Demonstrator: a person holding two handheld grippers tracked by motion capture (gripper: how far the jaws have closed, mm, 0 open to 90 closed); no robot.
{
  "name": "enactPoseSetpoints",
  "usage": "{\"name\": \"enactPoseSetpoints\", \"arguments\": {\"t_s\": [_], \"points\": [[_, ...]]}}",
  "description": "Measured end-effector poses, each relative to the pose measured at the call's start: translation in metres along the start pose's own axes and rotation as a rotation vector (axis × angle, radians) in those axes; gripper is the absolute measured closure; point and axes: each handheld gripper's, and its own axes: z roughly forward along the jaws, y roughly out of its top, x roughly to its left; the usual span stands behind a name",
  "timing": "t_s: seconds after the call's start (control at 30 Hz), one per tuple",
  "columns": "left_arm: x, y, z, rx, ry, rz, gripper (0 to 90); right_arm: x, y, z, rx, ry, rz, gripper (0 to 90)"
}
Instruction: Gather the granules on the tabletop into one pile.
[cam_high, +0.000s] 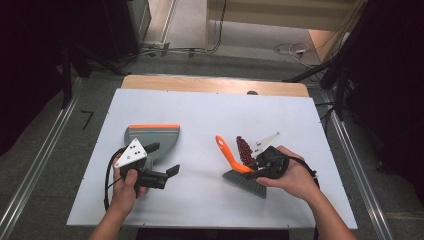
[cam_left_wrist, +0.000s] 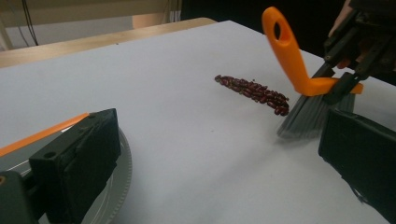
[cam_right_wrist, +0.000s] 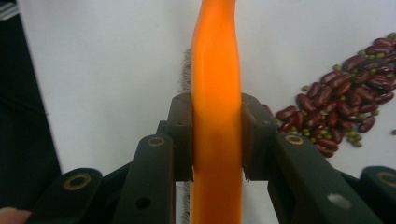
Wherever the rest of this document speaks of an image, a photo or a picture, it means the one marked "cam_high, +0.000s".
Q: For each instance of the grey dustpan with orange edge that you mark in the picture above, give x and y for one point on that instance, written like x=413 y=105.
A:
x=156 y=135

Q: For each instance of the aluminium floor rail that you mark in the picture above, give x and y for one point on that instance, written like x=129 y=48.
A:
x=40 y=160
x=363 y=186

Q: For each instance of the dark curtain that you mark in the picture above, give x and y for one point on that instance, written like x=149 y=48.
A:
x=390 y=83
x=26 y=66

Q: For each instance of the black metal stand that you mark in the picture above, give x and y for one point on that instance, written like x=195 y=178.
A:
x=68 y=76
x=340 y=86

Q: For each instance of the beige wooden shelf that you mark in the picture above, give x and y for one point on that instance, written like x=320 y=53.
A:
x=283 y=15

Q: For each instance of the person's right hand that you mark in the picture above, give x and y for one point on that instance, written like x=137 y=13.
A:
x=298 y=180

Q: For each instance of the pile of red beans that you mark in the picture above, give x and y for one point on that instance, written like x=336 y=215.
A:
x=245 y=151

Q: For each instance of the brown wooden panel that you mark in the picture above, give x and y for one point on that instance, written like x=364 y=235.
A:
x=321 y=43

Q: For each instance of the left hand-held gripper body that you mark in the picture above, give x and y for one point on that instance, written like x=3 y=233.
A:
x=132 y=154

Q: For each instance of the grey cabinet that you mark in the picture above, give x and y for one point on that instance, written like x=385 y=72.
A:
x=141 y=18

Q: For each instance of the dark round table grommet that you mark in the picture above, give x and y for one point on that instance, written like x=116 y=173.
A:
x=252 y=92

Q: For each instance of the white board sheet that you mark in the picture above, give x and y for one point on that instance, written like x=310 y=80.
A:
x=200 y=113

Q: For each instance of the wooden table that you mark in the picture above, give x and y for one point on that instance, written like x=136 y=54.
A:
x=213 y=85

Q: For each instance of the grey power strip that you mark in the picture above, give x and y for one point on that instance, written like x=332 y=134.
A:
x=156 y=46

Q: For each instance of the person's left hand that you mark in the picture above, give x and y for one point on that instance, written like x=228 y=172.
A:
x=125 y=196

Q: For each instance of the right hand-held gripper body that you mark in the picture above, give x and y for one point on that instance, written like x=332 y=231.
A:
x=273 y=163

